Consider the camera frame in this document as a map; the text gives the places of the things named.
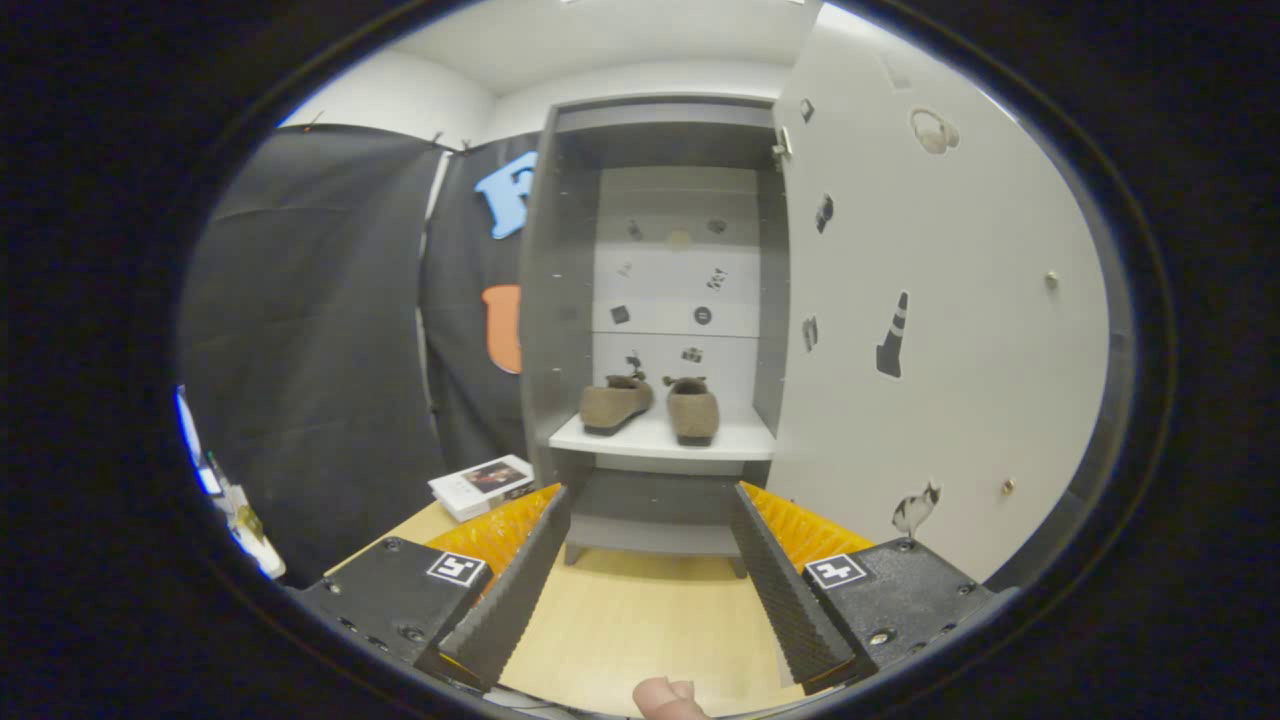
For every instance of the black backdrop cloth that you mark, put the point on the black backdrop cloth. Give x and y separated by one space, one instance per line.
300 350

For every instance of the brown shoe with bow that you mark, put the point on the brown shoe with bow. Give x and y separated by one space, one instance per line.
612 405
692 412

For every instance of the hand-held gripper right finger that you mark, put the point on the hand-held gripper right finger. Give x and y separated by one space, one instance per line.
785 600

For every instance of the white clutter pile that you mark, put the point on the white clutter pile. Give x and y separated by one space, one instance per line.
250 530

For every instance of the light grey shoe cabinet door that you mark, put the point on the light grey shoe cabinet door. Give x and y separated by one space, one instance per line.
980 350

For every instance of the bright blue screen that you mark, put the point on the bright blue screen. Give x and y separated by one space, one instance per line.
190 430

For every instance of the white cabinet shelf board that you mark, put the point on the white cabinet shelf board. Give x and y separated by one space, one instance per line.
640 440

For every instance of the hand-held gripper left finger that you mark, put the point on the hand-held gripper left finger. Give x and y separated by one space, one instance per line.
525 590

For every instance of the grey shoe cabinet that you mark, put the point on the grey shoe cabinet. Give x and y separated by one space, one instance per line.
540 300

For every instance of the white book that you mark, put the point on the white book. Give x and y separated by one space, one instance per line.
470 492

